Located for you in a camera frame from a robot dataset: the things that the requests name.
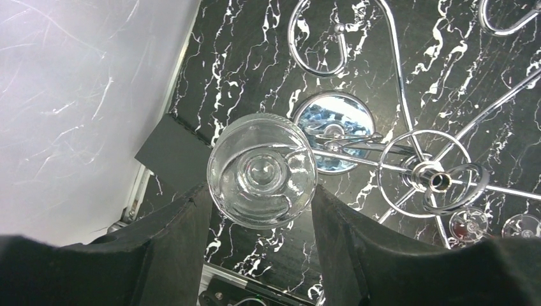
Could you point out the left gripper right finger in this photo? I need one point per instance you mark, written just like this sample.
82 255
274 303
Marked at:
366 263

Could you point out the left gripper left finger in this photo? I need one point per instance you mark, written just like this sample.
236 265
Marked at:
156 260

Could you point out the clear wine glass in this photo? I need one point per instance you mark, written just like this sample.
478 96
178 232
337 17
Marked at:
521 225
262 172

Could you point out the clear champagne flute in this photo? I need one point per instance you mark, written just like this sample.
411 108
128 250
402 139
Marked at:
469 225

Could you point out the chrome wine glass rack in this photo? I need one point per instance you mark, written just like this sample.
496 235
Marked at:
425 158

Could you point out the small black block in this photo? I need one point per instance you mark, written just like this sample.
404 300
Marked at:
176 154

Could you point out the aluminium frame rail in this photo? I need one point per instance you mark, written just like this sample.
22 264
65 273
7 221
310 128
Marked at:
149 193

